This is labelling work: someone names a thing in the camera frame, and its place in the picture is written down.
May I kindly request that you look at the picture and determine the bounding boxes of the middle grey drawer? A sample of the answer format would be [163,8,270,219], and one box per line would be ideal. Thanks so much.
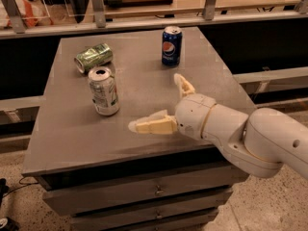
[69,187,234,231]

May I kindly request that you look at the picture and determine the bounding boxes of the bottom grey drawer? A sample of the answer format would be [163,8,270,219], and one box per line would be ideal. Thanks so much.
[105,207,220,231]

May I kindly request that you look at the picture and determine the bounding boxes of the white 7up can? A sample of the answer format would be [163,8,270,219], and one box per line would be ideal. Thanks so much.
[88,66,119,116]

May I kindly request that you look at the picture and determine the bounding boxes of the blue pepsi can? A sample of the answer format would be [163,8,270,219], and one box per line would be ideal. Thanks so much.
[162,26,183,66]

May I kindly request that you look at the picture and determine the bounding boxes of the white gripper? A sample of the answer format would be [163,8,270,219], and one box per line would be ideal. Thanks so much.
[128,73,217,140]

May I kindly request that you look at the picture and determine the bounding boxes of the top grey drawer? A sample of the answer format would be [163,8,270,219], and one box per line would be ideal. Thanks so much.
[43,162,248,216]

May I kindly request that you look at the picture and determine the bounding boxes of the black floor cable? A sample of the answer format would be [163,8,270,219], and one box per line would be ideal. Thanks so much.
[0,176,39,207]

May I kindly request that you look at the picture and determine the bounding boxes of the grey drawer cabinet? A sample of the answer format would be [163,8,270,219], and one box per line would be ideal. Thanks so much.
[21,26,276,231]

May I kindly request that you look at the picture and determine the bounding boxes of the orange white bag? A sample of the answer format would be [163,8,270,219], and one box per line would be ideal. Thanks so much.
[0,0,53,29]

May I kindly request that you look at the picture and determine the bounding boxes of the crushed green can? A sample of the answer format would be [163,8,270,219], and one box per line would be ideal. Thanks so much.
[74,43,113,74]

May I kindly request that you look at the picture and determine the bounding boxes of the can on floor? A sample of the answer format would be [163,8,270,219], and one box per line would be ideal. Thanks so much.
[0,218,19,231]

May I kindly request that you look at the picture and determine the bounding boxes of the grey drawer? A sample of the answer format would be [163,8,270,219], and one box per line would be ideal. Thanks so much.
[69,187,234,231]
[43,162,248,216]
[105,207,220,231]

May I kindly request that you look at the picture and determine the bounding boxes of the metal railing shelf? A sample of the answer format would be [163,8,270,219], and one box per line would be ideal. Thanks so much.
[0,0,308,39]

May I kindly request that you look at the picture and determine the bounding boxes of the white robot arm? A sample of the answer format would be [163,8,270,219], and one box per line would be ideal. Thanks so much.
[128,74,308,178]

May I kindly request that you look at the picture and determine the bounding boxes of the dark wooden bar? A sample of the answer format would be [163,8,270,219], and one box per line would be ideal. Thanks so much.
[103,0,173,8]

